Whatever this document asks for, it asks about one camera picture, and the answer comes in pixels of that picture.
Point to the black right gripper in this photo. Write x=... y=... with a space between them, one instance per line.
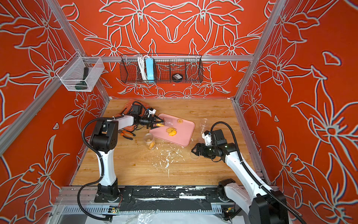
x=202 y=150

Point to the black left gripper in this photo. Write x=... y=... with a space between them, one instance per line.
x=151 y=120

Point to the clear cookie jar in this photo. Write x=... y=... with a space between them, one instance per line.
x=167 y=122
x=149 y=141

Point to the clear jar with cookies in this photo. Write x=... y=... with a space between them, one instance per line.
x=203 y=125

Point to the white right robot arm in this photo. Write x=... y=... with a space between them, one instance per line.
x=257 y=200

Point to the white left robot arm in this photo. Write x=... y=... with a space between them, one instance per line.
x=100 y=135

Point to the orange cookies on tray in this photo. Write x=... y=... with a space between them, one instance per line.
x=171 y=131

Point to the pink plastic tray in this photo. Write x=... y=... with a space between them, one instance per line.
x=177 y=131

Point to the orange plastic tool case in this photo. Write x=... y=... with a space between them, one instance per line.
x=125 y=110

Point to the light blue box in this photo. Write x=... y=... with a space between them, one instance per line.
x=150 y=69

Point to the dark green flashlight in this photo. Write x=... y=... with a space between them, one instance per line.
x=82 y=85

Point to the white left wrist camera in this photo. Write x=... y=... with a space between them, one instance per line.
x=151 y=111

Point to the orange handled pliers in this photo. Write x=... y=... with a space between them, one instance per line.
x=126 y=134

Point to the black wire wall basket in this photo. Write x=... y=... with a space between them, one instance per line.
x=133 y=68

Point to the clear acrylic wall box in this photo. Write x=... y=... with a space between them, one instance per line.
x=72 y=71

